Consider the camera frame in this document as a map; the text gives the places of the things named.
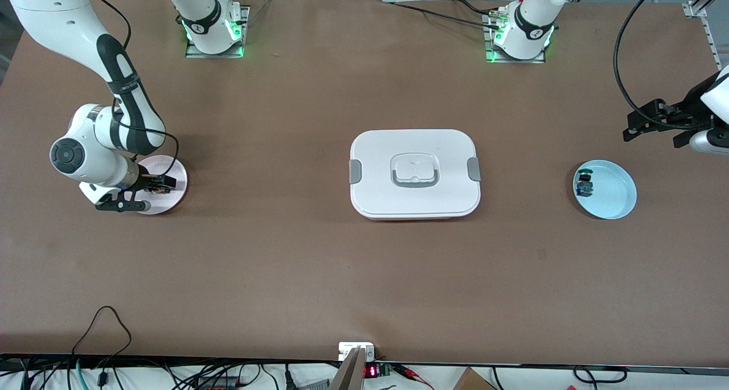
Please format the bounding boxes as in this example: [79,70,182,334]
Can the white lidded storage box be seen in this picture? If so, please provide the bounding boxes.
[349,129,482,220]

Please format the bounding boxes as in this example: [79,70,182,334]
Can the brown cardboard box corner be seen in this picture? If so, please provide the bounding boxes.
[453,367,497,390]

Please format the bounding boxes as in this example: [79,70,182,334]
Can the pink round plate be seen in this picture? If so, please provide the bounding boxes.
[136,155,188,215]

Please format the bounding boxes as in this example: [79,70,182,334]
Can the light blue round plate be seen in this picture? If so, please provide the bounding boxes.
[572,159,637,220]

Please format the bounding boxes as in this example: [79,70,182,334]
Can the aluminium corner profile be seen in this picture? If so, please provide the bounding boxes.
[682,0,729,58]

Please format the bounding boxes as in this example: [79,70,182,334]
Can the grey metal bar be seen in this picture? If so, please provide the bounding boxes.
[327,347,366,390]

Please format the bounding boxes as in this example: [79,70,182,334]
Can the red clip leads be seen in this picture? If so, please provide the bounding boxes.
[393,364,436,390]

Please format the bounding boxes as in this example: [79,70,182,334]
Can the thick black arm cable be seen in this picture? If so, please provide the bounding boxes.
[613,0,712,132]

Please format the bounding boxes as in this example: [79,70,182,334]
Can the thin black looped cable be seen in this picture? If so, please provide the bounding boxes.
[71,306,133,373]

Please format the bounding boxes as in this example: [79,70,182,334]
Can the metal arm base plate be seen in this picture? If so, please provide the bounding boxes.
[185,6,250,59]
[484,11,547,64]

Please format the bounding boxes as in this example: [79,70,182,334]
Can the black cable on table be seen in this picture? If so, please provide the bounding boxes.
[393,2,502,27]

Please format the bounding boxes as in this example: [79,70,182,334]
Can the black cable loop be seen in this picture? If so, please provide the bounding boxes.
[572,366,628,384]

